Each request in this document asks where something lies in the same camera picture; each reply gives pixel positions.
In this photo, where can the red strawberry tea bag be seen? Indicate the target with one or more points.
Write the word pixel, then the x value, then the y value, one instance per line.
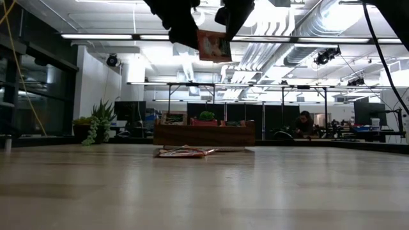
pixel 204 122

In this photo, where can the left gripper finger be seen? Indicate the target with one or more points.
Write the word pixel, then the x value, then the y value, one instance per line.
pixel 179 22

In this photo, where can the black aluminium table frame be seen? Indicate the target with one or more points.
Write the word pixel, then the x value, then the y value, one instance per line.
pixel 351 145

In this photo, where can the black ceiling camera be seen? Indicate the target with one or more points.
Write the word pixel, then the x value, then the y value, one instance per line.
pixel 326 56
pixel 356 81
pixel 112 60

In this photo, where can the dark office desk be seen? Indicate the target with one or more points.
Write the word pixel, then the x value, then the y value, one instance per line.
pixel 377 134

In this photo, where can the small green bush plant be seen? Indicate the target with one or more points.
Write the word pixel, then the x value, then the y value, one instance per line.
pixel 206 115

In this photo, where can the wooden tea organizer box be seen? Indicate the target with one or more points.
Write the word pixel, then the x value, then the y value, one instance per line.
pixel 204 135

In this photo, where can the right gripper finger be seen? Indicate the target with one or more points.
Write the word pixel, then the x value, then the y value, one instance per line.
pixel 238 16
pixel 220 16

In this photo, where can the blue storage bin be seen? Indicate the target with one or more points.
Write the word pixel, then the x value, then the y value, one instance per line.
pixel 361 128

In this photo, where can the potted succulent plant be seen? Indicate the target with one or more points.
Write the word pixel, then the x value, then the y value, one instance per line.
pixel 101 115

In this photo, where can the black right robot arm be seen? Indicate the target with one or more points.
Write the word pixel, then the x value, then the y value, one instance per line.
pixel 396 16

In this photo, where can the silver metal post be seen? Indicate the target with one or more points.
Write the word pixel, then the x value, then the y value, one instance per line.
pixel 8 142

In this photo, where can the black office chair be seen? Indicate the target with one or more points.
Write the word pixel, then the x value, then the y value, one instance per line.
pixel 282 135

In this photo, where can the black partition panels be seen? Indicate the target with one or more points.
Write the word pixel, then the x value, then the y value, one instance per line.
pixel 243 111

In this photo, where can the person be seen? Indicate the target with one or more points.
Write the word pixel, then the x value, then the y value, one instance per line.
pixel 305 124

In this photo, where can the white container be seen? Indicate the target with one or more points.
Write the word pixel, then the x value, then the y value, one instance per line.
pixel 375 123

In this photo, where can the black computer monitor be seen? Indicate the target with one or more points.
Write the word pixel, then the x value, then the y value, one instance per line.
pixel 129 110
pixel 367 113

